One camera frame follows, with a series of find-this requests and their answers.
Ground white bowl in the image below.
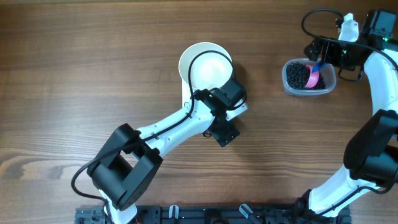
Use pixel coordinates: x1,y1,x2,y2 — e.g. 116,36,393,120
178,42,233,90

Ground clear plastic container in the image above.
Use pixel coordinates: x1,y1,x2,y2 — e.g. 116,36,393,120
282,58,336,96

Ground white digital kitchen scale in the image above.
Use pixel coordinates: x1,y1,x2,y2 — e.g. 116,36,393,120
182,81,191,107

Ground pink scoop with blue handle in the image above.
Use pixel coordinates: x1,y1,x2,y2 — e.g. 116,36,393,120
305,62,326,88

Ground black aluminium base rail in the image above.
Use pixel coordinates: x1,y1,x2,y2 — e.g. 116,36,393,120
74,204,352,224

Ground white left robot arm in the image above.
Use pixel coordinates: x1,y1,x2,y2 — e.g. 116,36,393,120
87,78,247,223

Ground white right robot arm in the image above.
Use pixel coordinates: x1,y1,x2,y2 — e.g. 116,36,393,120
292,9,397,223

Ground black beans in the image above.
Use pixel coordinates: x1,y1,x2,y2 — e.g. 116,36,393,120
286,62,326,90

